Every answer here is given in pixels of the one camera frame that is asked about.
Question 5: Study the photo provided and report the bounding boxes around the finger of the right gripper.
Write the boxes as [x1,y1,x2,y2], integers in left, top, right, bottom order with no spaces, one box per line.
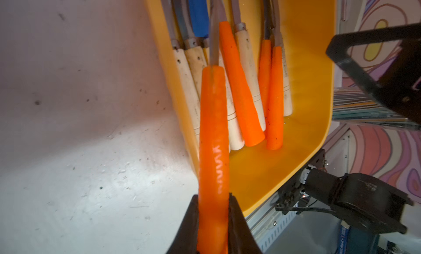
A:
[326,23,421,123]

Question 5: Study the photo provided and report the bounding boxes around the yellow plastic tray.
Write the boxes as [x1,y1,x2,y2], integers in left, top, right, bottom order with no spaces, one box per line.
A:
[145,0,337,217]

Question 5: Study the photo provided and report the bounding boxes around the blue blade wooden sickle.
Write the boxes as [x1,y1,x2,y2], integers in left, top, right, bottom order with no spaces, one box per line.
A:
[188,0,209,63]

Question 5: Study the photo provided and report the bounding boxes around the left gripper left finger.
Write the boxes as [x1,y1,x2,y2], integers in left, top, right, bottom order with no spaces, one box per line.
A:
[166,194,199,254]

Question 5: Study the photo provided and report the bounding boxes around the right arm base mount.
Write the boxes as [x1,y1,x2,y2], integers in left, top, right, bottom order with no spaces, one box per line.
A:
[275,149,414,234]

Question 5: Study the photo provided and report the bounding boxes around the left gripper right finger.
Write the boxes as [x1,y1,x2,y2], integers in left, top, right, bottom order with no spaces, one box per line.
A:
[228,194,262,254]

